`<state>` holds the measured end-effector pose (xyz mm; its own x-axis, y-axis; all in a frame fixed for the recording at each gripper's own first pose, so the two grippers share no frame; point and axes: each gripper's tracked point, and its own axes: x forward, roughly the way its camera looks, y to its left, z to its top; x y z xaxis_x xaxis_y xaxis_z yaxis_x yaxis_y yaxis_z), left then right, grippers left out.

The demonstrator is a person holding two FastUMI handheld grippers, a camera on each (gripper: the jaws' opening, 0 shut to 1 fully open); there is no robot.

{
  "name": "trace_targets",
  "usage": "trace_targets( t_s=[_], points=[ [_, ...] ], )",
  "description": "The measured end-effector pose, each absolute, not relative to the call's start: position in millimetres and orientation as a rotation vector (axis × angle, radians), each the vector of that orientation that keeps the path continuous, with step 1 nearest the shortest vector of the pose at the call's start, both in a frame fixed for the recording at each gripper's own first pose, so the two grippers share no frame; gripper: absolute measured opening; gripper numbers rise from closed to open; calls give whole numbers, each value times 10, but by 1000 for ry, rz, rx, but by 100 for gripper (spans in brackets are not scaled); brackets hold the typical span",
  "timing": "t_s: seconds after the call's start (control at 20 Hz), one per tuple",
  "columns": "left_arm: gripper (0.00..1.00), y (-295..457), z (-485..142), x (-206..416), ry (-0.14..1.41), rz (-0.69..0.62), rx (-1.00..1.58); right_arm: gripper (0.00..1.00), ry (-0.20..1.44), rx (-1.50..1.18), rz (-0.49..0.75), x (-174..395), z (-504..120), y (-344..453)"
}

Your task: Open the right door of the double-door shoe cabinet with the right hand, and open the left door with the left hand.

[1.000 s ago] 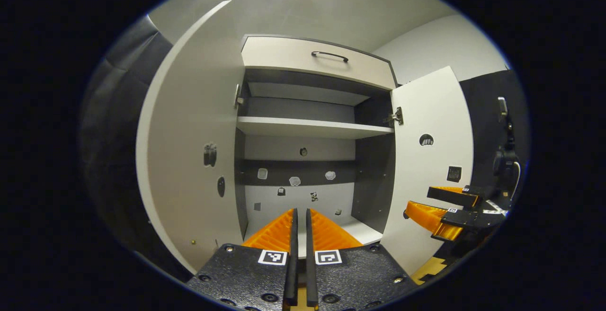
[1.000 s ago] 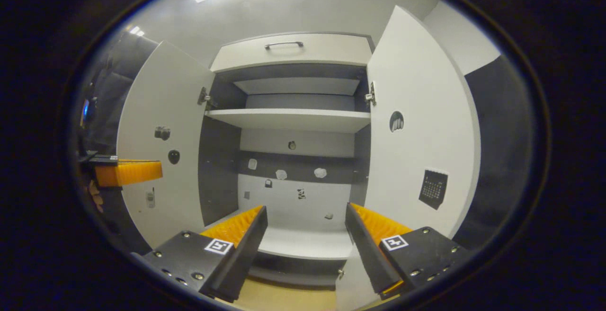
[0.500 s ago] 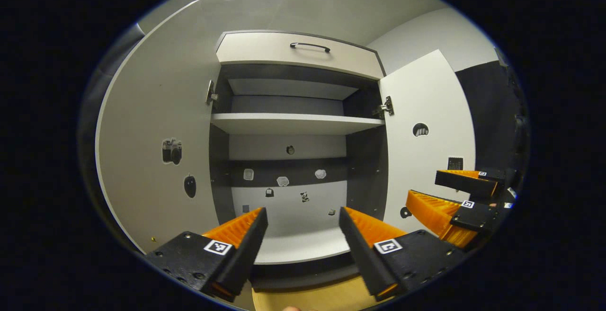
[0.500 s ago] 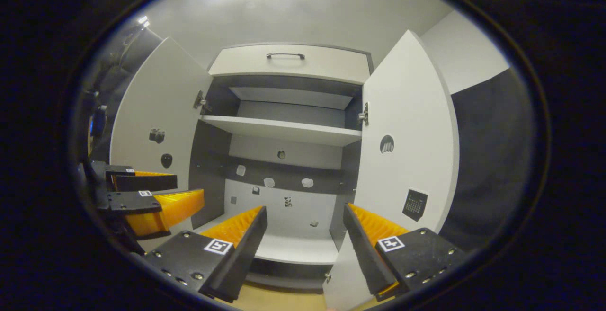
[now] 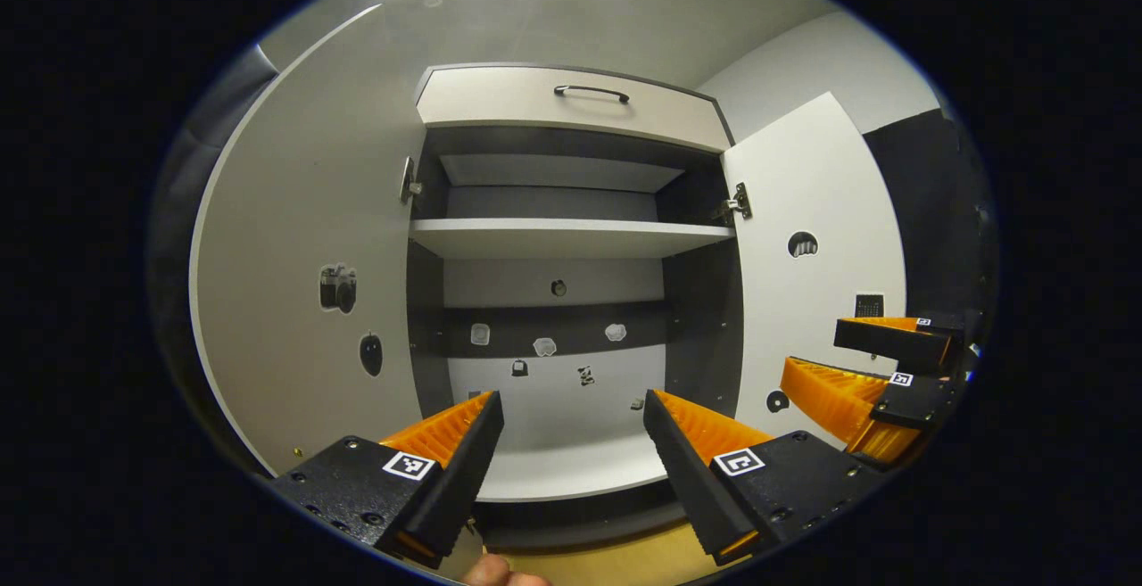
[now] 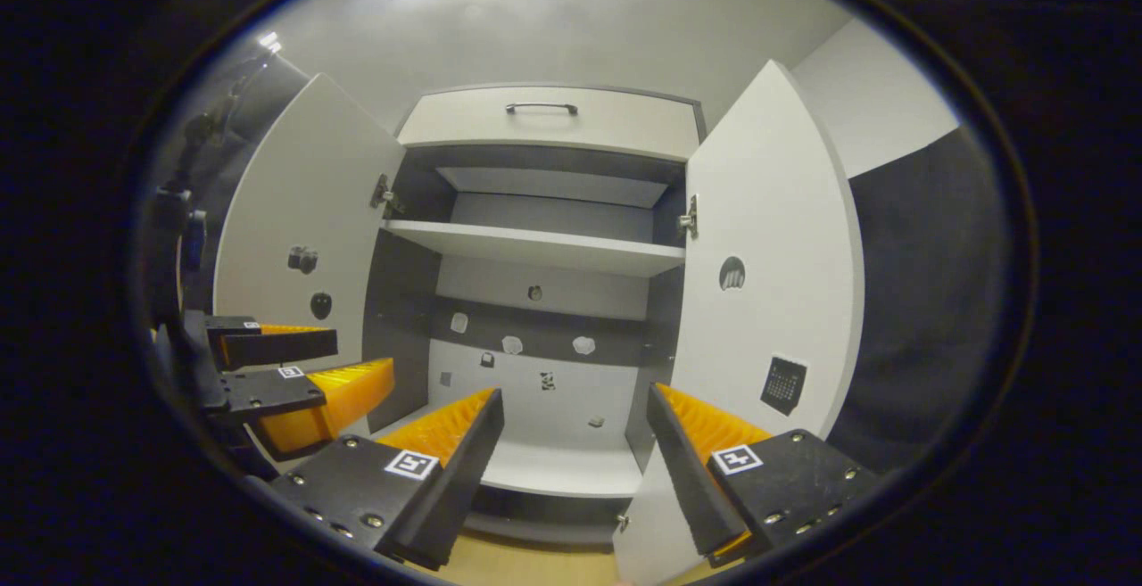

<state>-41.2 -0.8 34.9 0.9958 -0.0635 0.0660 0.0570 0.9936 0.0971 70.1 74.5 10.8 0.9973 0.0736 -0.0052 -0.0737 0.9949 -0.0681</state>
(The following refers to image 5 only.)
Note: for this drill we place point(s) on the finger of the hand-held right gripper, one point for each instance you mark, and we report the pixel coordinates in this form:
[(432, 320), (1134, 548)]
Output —
[(892, 341), (919, 399)]

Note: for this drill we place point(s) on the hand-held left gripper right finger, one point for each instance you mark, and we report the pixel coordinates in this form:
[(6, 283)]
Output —
[(682, 479)]

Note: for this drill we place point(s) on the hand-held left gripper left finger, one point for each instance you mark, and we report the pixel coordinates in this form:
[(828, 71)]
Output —
[(468, 470)]

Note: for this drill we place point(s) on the white cabinet door headphone sticker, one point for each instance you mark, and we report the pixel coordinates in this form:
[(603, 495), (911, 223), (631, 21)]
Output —
[(821, 193)]

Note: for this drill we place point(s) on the white cabinet door camera sticker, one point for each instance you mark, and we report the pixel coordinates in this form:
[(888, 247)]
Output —
[(294, 211)]

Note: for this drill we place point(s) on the white shoe cabinet body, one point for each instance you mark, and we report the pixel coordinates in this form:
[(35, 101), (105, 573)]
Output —
[(553, 408)]

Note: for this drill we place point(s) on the metal door hinge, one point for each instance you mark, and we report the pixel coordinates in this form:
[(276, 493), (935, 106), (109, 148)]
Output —
[(409, 183), (739, 202)]

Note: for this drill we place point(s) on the white cabinet shelf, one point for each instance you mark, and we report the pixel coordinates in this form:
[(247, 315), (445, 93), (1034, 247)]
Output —
[(571, 236)]

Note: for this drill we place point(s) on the white cabinet top panel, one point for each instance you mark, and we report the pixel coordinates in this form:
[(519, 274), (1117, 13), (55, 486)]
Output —
[(500, 95)]

